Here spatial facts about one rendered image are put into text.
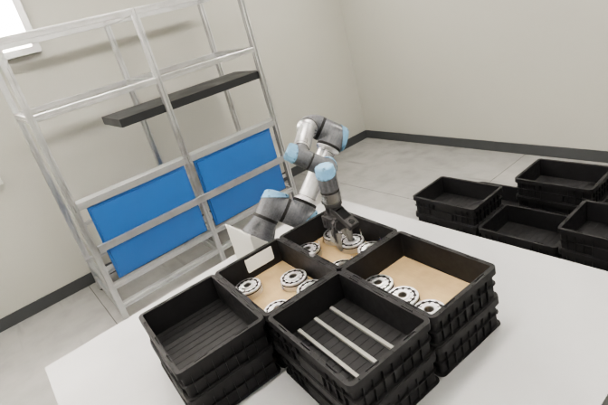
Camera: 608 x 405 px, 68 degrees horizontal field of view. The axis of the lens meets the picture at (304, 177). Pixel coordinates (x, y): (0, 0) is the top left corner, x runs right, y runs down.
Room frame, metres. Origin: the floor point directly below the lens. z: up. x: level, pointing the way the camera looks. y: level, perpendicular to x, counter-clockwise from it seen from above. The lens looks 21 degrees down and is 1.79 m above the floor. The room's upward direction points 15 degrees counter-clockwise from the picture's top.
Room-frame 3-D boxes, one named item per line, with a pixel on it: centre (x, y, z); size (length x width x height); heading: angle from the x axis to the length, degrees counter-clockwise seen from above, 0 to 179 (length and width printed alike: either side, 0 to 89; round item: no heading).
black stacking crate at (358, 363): (1.05, -0.01, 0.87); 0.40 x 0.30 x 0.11; 30
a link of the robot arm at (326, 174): (1.59, -0.08, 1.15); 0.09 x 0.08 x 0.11; 170
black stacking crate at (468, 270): (1.21, -0.26, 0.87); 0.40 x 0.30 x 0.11; 30
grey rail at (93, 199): (3.27, 0.83, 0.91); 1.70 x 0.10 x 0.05; 124
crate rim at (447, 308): (1.21, -0.26, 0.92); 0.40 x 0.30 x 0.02; 30
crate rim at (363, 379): (1.05, -0.01, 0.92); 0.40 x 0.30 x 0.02; 30
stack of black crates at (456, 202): (2.27, -0.82, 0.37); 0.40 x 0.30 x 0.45; 34
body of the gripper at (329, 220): (1.59, -0.08, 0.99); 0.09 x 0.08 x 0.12; 31
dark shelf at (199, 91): (3.58, 0.73, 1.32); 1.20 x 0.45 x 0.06; 124
